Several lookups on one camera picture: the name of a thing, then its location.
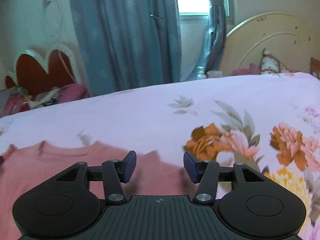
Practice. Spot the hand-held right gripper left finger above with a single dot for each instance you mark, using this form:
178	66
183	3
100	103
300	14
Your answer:
130	166

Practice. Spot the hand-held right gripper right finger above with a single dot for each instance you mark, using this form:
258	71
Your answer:
190	166

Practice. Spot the pink long-sleeve shirt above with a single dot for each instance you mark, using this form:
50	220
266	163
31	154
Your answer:
62	160

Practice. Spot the pile of clothes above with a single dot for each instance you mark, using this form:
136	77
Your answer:
72	92

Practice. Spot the floral bed sheet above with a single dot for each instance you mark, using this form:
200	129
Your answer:
137	110

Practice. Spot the clear bottle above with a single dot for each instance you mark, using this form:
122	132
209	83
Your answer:
201	74

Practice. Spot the magenta cloth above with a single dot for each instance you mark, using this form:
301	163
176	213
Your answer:
246	70

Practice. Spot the wide blue curtain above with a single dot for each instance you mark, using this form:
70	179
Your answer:
125	35

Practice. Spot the floral pillow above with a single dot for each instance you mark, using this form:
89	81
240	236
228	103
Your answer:
272	63

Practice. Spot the red heart-shaped headboard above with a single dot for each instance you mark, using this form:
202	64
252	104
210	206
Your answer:
32	72

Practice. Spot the tied blue curtain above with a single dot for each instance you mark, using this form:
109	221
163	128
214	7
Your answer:
216	30

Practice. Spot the orange patterned pillow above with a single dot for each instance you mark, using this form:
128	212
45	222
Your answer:
315	67

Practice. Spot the cream arched headboard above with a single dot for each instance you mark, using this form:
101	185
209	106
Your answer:
282	30

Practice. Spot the bright window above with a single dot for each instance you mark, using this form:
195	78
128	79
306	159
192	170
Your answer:
191	0

